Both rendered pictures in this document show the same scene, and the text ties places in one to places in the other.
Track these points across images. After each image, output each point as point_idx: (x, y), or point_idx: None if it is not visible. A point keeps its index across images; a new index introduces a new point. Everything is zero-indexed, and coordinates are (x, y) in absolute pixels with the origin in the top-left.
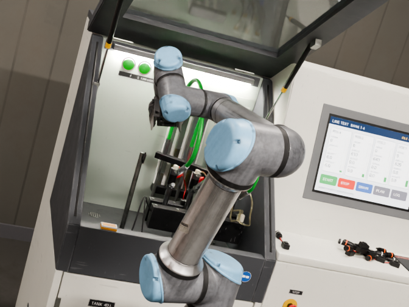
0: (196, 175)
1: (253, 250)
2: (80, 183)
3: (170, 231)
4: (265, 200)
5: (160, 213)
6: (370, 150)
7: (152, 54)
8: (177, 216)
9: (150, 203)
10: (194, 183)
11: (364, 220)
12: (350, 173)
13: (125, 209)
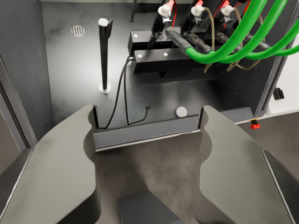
0: (195, 18)
1: (239, 86)
2: (10, 109)
3: (157, 71)
4: (281, 49)
5: (146, 65)
6: None
7: None
8: (165, 63)
9: (133, 45)
10: (190, 26)
11: None
12: None
13: (102, 74)
